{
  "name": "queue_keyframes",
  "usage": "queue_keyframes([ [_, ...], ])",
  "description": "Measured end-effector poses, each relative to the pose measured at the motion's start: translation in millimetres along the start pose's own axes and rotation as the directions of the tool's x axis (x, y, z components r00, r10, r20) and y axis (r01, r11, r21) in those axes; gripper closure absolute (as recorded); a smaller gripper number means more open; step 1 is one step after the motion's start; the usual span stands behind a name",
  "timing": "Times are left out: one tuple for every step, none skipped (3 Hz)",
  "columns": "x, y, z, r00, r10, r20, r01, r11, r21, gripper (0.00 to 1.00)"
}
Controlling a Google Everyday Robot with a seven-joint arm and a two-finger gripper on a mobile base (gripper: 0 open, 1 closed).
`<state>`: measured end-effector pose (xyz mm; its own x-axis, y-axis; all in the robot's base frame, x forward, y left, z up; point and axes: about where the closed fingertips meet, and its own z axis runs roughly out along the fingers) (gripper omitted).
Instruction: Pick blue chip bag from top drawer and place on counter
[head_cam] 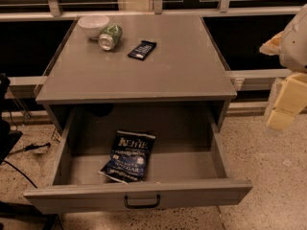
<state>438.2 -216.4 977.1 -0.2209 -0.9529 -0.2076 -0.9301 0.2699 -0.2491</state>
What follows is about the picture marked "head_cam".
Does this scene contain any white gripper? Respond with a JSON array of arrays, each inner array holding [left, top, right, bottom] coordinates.
[[259, 4, 307, 131]]

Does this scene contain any blue Kettle chip bag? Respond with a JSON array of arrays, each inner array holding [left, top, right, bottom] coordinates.
[[99, 130, 156, 184]]

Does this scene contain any open grey top drawer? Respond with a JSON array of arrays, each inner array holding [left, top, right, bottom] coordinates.
[[24, 105, 252, 214]]

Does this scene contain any grey cabinet with counter top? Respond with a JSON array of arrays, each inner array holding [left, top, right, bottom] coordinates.
[[34, 13, 238, 136]]

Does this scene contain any dark blue candy bar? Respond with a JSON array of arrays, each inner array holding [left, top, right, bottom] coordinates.
[[128, 40, 156, 60]]

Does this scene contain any green soda can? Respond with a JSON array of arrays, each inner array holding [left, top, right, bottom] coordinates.
[[98, 24, 123, 51]]

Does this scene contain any white ceramic bowl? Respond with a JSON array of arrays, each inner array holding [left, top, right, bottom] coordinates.
[[78, 15, 109, 39]]

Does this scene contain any metal window railing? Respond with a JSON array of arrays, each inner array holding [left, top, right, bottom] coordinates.
[[0, 0, 307, 101]]

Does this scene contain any black equipment at left edge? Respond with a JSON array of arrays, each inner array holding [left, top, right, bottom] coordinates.
[[0, 73, 22, 163]]

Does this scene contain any black drawer handle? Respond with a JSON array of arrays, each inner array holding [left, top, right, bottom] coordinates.
[[124, 195, 160, 209]]

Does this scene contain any black cable on floor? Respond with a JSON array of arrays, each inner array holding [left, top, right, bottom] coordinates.
[[0, 142, 52, 189]]

